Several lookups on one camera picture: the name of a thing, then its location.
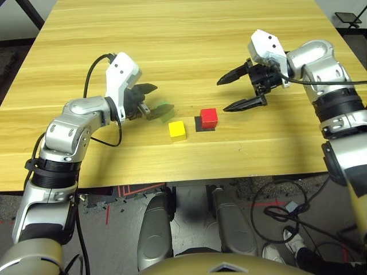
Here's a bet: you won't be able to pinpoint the black left wrist camera cable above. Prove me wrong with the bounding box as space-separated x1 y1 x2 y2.
83 53 123 147

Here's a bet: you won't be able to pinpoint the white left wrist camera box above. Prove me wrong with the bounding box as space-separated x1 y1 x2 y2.
104 52 143 121

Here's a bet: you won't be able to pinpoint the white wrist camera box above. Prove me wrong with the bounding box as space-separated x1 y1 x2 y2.
104 52 143 121
248 29 289 88

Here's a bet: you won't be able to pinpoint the red wooden block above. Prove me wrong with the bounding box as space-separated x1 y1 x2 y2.
200 108 219 129

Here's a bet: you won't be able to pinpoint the black floor cable tangle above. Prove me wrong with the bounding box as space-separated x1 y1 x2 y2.
250 177 367 258

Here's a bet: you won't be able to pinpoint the black tripod stand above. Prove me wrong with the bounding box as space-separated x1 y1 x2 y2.
334 5 367 29

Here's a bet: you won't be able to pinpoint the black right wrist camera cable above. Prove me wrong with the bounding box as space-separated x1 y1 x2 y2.
268 58 367 86

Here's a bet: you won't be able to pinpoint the beige robot torso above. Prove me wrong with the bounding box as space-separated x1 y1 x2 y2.
139 252 313 275

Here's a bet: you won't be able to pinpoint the green wooden block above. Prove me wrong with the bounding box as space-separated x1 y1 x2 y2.
157 100 176 124

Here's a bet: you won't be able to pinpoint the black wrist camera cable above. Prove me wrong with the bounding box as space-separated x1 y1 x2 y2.
83 53 123 147
268 58 367 86

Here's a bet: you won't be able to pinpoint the black floor mat red lines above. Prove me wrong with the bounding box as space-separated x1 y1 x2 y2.
83 183 167 214

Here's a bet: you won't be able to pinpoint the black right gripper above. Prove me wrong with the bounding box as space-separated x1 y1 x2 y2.
216 58 283 113

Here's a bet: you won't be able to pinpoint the black diagonal metal bar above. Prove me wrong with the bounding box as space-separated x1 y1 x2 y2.
25 0 46 30

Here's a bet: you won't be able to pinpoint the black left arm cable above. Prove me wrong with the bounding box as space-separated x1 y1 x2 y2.
24 133 91 275

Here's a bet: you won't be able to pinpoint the silver robot leg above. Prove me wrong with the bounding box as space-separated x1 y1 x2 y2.
212 187 259 257
136 191 174 272

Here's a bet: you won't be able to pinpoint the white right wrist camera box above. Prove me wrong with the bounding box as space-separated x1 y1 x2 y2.
248 29 289 88

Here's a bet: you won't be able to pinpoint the yellow wooden block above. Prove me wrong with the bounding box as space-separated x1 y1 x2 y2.
168 120 187 143

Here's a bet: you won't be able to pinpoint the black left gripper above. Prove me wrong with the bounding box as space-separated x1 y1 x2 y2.
123 82 175 121

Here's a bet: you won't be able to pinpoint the white sneaker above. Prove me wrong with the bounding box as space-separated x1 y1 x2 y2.
283 226 306 254
262 243 286 264

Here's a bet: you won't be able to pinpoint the silver right robot leg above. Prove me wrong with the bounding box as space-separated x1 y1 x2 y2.
212 187 259 257

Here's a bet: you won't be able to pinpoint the black trouser leg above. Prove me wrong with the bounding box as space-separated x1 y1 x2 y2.
295 247 367 275

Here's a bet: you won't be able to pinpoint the silver left robot leg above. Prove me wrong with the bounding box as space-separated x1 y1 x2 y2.
136 191 174 272

